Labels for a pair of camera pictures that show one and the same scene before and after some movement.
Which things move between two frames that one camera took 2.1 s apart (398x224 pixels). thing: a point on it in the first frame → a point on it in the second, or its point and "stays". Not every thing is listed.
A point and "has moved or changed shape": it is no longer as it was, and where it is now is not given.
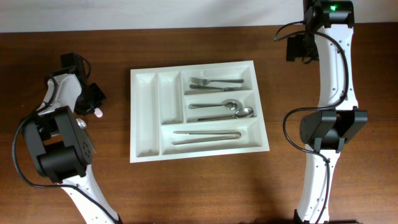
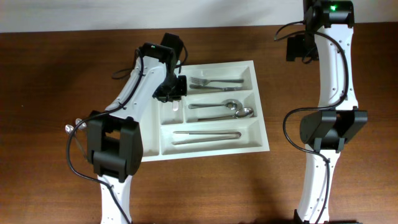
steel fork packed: [215, 88] stays
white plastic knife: [98, 112] has moved or changed shape
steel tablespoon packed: [243, 112] stays
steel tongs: [206, 132] stays
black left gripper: [101, 97] → [181, 90]
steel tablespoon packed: [232, 104] stays
